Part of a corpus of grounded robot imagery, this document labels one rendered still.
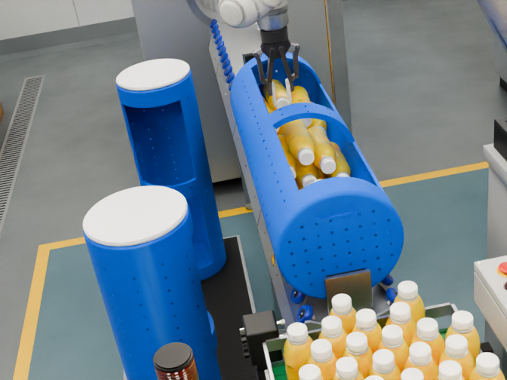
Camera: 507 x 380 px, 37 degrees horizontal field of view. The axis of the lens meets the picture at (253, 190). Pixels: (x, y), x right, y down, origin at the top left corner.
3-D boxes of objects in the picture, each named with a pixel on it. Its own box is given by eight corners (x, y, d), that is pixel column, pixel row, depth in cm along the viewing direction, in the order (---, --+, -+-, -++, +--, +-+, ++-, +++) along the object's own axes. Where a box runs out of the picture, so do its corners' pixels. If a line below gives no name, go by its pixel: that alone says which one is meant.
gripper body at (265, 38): (286, 19, 214) (289, 50, 219) (256, 24, 214) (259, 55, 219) (290, 27, 208) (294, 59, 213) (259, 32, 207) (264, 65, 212)
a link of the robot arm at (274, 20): (252, 4, 212) (254, 24, 215) (256, 13, 204) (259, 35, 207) (284, -2, 212) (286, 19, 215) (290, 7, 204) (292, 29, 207)
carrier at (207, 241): (155, 254, 341) (168, 291, 317) (111, 72, 297) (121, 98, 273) (217, 237, 346) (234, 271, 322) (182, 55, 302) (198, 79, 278)
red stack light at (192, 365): (196, 360, 125) (192, 341, 123) (199, 387, 120) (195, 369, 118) (158, 367, 125) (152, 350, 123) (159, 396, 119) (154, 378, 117)
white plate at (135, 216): (151, 250, 185) (152, 254, 186) (205, 191, 206) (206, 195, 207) (60, 234, 197) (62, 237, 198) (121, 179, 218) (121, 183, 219)
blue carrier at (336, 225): (324, 124, 249) (313, 41, 235) (409, 286, 174) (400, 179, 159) (238, 142, 248) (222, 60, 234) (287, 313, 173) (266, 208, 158)
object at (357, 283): (370, 308, 173) (367, 265, 167) (373, 315, 171) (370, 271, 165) (327, 317, 172) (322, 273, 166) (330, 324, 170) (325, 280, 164)
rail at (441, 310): (449, 313, 165) (449, 301, 164) (450, 315, 164) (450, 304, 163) (267, 350, 163) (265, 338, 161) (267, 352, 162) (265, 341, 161)
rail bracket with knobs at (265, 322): (287, 342, 172) (281, 306, 166) (293, 364, 165) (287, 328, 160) (243, 350, 171) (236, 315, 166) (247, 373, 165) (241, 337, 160)
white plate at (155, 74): (111, 68, 296) (112, 72, 296) (121, 94, 272) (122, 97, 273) (180, 53, 301) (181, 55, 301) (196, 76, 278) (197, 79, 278)
